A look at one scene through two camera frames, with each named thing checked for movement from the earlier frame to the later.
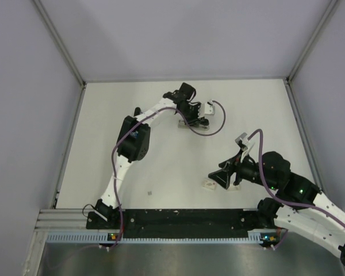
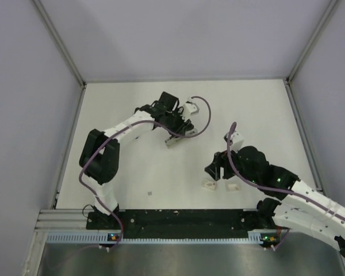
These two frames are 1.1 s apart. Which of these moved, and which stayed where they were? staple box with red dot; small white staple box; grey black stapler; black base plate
Moved: grey black stapler
Stayed: small white staple box; staple box with red dot; black base plate
